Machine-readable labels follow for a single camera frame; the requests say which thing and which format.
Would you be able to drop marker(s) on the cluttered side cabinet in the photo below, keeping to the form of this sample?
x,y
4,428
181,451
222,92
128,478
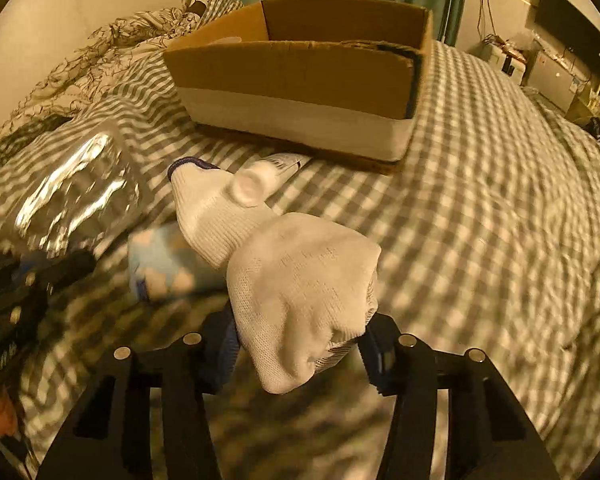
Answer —
x,y
535,67

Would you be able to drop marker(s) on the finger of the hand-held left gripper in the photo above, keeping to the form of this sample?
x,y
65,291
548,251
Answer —
x,y
62,266

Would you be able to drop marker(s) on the clear plastic bag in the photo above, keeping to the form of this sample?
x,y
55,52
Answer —
x,y
75,190

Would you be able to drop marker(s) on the white knit work glove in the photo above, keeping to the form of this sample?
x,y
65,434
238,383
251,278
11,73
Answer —
x,y
290,280

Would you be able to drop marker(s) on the grey checkered bed sheet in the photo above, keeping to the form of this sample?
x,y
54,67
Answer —
x,y
480,220

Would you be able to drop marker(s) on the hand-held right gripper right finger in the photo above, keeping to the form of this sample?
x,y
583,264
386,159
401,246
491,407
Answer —
x,y
377,355

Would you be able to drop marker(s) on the black wall television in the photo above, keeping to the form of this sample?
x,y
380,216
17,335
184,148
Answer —
x,y
572,25

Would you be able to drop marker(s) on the cardboard box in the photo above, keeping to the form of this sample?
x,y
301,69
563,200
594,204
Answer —
x,y
305,80

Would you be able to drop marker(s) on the floral patterned blanket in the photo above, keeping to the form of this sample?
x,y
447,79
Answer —
x,y
95,60

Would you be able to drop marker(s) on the light blue patterned packet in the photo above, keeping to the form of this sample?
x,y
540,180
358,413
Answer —
x,y
165,262

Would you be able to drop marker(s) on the white tube with cap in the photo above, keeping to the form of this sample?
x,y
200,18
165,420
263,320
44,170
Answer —
x,y
262,180

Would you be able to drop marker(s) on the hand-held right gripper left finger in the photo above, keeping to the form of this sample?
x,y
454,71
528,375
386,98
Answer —
x,y
225,347

